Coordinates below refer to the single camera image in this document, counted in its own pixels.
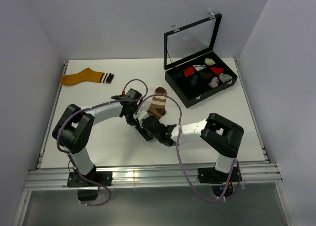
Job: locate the mustard yellow sock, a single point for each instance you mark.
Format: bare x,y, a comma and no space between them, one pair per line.
87,75

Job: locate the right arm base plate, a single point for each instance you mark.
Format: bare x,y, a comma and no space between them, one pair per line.
213,176

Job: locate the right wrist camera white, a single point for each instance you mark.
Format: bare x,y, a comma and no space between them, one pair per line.
141,114

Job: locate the glass box lid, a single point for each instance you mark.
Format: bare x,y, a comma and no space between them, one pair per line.
191,41

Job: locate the blue rolled sock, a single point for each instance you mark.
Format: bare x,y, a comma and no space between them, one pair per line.
194,79

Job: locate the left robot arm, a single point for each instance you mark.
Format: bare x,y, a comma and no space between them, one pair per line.
73,129

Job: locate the dark brown rolled sock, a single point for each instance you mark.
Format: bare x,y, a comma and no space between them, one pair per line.
206,74

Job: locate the pink beige rolled sock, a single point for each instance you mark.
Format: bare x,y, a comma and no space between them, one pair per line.
214,82

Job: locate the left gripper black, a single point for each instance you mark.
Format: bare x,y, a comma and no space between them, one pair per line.
130,121

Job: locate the black storage box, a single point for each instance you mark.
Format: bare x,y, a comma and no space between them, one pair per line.
191,95

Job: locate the brown striped sock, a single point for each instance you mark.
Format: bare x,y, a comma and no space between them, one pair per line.
157,106

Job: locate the red rolled sock left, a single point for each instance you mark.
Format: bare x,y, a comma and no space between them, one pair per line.
188,71

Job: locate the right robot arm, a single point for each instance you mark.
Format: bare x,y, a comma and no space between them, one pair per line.
223,135

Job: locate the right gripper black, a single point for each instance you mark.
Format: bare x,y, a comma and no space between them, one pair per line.
142,130

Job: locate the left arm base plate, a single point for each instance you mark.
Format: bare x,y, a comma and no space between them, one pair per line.
75,181

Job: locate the white grey rolled sock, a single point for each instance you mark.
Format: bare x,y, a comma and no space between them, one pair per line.
199,67

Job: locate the red rolled sock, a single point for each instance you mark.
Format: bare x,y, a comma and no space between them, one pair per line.
188,71
217,70

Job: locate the red rolled sock right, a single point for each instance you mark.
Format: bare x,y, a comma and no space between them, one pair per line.
217,70

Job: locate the pale green rolled sock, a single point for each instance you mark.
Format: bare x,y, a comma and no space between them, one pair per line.
209,62

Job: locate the aluminium front rail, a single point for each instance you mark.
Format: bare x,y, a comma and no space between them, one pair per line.
143,177

